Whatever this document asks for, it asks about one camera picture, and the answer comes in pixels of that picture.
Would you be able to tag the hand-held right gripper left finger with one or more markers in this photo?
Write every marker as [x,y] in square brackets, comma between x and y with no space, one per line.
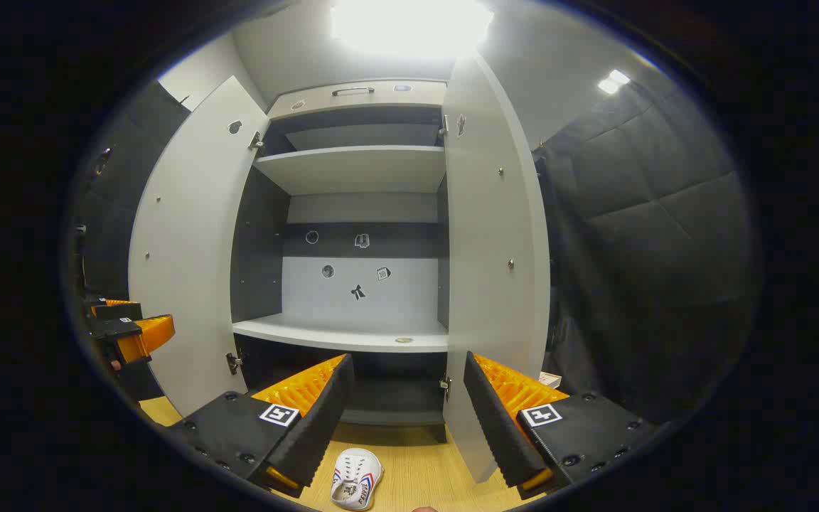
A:
[317,427]

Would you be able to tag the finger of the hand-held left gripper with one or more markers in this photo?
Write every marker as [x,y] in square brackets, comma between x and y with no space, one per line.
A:
[114,329]
[114,311]

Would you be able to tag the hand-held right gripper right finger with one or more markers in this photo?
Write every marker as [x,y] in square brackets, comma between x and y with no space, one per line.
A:
[498,427]

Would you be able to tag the white striped canvas shoe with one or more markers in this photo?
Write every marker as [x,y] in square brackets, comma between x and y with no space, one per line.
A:
[356,478]

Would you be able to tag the grey shoe cabinet door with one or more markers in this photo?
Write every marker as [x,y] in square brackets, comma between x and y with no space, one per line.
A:
[189,249]
[488,249]

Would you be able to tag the grey shoe cabinet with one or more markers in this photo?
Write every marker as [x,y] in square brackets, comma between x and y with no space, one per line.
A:
[352,171]

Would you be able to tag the grey cabinet drawer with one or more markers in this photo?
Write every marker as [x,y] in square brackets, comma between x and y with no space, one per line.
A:
[381,96]

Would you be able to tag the beige paperback book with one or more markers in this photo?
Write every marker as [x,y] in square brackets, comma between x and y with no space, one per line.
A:
[550,380]

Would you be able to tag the small ceiling light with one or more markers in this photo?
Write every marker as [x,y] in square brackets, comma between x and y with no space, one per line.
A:
[614,81]

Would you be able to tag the large ceiling light panel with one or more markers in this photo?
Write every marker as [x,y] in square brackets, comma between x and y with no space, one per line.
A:
[409,25]

